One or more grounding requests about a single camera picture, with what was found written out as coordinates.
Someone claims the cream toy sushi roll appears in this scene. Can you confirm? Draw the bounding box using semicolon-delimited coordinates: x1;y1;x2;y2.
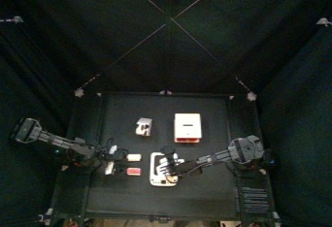
126;153;143;162

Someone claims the white printed label sticker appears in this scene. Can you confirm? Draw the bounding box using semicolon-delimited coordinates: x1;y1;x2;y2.
239;186;270;216

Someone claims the white power strip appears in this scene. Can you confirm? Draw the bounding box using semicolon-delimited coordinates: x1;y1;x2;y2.
147;151;181;187

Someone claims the white box with red base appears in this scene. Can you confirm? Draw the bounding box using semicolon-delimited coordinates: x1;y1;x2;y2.
172;113;203;144

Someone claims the red toy sushi piece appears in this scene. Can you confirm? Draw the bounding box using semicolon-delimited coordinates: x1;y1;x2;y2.
126;167;143;177

